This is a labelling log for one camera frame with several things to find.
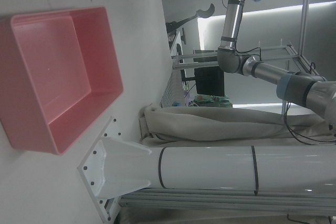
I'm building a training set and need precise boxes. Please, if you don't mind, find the pink plastic basket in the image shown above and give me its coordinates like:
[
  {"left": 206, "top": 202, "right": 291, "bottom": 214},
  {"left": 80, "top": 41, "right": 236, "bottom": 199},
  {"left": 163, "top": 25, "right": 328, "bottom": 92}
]
[{"left": 0, "top": 6, "right": 124, "bottom": 156}]

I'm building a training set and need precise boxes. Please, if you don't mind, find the black square box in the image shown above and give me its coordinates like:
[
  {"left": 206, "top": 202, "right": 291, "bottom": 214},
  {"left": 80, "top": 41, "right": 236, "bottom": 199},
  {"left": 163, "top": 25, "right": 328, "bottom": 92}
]
[{"left": 194, "top": 67, "right": 225, "bottom": 95}]

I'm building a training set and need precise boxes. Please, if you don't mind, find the beige curtain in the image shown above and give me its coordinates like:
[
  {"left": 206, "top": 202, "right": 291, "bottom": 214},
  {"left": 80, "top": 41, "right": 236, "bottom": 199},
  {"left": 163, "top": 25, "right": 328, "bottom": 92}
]
[{"left": 139, "top": 103, "right": 336, "bottom": 147}]

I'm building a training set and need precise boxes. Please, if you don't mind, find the white robot stand column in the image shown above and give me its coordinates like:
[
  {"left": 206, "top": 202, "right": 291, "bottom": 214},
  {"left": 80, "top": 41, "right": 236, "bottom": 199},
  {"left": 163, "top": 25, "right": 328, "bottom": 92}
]
[{"left": 77, "top": 115, "right": 336, "bottom": 222}]

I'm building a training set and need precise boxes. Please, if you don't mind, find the wire mesh fence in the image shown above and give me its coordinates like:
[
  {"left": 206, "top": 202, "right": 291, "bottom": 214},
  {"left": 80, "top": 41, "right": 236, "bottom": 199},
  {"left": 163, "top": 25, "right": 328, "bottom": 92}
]
[{"left": 160, "top": 71, "right": 185, "bottom": 108}]

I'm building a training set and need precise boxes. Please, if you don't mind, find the black curved bracket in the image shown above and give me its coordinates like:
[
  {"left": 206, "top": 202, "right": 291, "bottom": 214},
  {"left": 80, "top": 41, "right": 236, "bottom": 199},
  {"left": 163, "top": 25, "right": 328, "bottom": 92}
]
[{"left": 165, "top": 3, "right": 216, "bottom": 34}]

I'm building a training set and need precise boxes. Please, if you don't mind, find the grey aluminium rail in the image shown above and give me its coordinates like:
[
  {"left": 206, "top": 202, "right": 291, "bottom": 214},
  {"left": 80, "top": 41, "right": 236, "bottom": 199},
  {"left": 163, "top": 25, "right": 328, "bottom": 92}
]
[{"left": 119, "top": 188, "right": 336, "bottom": 210}]

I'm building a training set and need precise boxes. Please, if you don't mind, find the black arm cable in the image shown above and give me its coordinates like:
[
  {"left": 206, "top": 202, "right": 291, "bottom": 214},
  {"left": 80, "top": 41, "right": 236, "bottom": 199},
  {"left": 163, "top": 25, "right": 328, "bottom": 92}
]
[{"left": 282, "top": 98, "right": 336, "bottom": 146}]

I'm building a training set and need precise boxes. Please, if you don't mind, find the aluminium cage frame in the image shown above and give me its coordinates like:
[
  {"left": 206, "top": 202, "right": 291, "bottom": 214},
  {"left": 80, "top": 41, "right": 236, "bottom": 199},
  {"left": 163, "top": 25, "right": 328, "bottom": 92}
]
[{"left": 172, "top": 0, "right": 316, "bottom": 70}]

